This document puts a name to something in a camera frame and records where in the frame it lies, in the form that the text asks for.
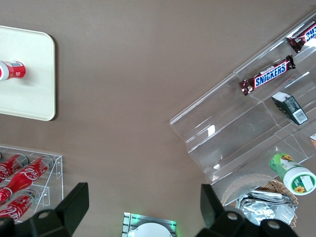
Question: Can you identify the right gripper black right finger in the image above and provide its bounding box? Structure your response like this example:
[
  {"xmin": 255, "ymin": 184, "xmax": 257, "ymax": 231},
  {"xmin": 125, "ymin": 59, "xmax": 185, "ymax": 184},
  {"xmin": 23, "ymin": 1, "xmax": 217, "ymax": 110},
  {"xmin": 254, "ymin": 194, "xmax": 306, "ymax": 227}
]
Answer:
[{"xmin": 195, "ymin": 184, "xmax": 263, "ymax": 237}]

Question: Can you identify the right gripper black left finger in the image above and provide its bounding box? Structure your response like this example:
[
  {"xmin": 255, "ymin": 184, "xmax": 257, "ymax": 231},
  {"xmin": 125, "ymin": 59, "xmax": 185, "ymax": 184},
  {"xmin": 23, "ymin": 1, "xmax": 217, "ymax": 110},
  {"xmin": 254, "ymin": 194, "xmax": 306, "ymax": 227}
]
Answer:
[{"xmin": 17, "ymin": 182, "xmax": 90, "ymax": 237}]

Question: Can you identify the light wicker basket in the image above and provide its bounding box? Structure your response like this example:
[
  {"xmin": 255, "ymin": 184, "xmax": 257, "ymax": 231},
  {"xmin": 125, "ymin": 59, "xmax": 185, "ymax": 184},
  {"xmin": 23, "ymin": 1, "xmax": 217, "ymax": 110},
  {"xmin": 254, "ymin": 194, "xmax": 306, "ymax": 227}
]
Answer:
[{"xmin": 221, "ymin": 172, "xmax": 301, "ymax": 229}]

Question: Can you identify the beige plastic tray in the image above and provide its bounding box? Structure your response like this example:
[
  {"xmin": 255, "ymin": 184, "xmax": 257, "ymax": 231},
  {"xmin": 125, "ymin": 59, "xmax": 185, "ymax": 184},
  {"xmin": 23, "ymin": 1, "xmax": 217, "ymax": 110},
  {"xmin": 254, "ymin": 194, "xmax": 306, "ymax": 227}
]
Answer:
[{"xmin": 0, "ymin": 25, "xmax": 56, "ymax": 121}]

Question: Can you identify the clear acrylic bottle rack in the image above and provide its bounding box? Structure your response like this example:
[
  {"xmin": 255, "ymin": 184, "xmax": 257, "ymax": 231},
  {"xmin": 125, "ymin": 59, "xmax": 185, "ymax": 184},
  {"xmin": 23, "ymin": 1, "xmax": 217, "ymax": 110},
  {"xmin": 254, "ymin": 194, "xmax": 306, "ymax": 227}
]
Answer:
[{"xmin": 0, "ymin": 145, "xmax": 64, "ymax": 223}]

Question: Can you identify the red cola bottle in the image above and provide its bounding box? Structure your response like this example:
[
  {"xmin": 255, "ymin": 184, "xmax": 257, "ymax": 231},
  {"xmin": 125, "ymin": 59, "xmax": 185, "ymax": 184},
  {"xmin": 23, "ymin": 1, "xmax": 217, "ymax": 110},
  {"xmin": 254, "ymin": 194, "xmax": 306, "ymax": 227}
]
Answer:
[
  {"xmin": 0, "ymin": 188, "xmax": 40, "ymax": 223},
  {"xmin": 0, "ymin": 153, "xmax": 29, "ymax": 185},
  {"xmin": 0, "ymin": 155, "xmax": 54, "ymax": 205}
]

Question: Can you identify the silver foil bag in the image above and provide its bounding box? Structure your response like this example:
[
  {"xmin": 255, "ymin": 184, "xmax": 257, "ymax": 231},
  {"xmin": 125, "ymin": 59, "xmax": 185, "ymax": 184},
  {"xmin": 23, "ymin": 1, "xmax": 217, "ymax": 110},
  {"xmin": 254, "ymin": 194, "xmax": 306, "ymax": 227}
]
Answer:
[{"xmin": 236, "ymin": 189, "xmax": 298, "ymax": 227}]

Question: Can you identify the clear acrylic stepped display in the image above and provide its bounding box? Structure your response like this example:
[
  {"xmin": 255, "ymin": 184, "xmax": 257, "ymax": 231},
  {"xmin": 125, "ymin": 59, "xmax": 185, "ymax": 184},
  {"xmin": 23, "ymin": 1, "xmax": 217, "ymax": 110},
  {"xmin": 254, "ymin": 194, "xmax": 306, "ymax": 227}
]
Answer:
[{"xmin": 169, "ymin": 9, "xmax": 316, "ymax": 206}]

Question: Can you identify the green white drink bottle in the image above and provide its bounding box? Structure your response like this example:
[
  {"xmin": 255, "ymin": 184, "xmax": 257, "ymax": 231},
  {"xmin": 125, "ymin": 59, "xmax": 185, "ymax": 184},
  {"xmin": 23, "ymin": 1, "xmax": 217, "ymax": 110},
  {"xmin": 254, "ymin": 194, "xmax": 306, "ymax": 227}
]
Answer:
[{"xmin": 268, "ymin": 153, "xmax": 316, "ymax": 197}]

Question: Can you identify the small black box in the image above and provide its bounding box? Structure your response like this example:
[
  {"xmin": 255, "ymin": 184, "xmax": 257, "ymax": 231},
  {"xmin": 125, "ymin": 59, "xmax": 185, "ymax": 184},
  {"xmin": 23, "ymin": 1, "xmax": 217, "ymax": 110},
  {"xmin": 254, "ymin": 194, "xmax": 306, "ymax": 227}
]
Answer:
[{"xmin": 271, "ymin": 91, "xmax": 309, "ymax": 126}]

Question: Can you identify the red white yogurt cup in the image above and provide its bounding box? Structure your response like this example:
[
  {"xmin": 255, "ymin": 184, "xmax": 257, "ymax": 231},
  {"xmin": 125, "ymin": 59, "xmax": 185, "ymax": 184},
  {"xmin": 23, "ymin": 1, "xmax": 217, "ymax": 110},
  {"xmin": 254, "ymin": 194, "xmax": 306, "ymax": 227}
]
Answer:
[{"xmin": 0, "ymin": 60, "xmax": 27, "ymax": 81}]

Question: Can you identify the Snickers chocolate bar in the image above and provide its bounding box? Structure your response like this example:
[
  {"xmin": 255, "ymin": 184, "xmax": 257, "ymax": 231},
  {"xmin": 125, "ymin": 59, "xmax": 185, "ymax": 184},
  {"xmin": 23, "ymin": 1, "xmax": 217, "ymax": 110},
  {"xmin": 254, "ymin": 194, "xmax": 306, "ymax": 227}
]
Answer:
[
  {"xmin": 285, "ymin": 21, "xmax": 316, "ymax": 54},
  {"xmin": 238, "ymin": 54, "xmax": 296, "ymax": 97}
]

